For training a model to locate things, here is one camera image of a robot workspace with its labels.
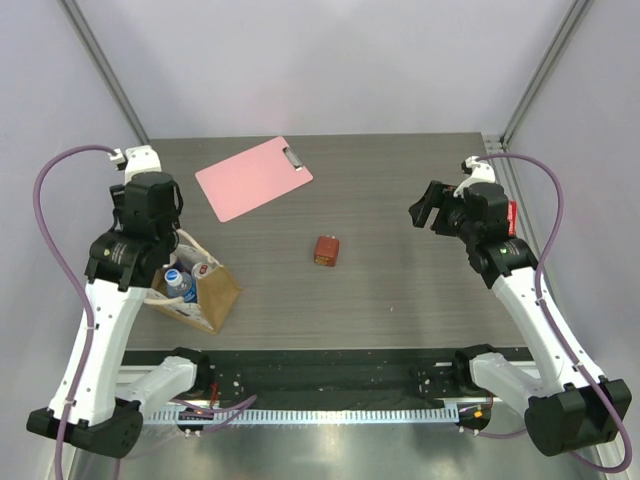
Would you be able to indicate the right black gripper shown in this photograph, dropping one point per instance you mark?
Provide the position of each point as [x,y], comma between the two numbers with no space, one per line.
[432,198]

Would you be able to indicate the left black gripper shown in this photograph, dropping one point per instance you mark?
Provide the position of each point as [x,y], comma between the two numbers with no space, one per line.
[118,194]

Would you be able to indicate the red bull can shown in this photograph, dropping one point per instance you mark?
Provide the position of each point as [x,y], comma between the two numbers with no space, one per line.
[202,269]
[188,257]

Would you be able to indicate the water bottle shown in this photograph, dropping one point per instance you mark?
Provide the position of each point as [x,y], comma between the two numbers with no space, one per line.
[180,284]

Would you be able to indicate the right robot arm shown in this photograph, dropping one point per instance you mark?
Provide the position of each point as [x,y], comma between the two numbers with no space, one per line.
[570,404]

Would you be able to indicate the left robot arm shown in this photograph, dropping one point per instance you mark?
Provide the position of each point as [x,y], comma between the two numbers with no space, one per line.
[87,411]

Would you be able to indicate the red book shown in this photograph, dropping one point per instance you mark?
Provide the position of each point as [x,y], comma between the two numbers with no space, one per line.
[512,218]

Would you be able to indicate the red cube power adapter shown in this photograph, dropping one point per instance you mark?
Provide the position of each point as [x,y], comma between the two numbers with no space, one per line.
[326,251]

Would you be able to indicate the pink clipboard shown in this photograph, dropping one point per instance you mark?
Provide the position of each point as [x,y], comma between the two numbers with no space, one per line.
[252,178]

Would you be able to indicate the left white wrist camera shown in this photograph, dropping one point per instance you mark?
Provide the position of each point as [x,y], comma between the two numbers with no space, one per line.
[135,160]

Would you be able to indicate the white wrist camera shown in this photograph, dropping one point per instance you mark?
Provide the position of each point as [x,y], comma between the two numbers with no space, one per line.
[135,160]
[476,171]

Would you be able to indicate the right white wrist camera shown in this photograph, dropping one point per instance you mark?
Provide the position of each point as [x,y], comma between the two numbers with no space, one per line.
[476,171]

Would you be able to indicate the slotted cable duct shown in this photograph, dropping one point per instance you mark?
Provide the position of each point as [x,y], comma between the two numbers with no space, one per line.
[173,415]

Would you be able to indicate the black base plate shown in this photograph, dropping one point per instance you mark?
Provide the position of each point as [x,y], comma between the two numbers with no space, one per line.
[336,379]

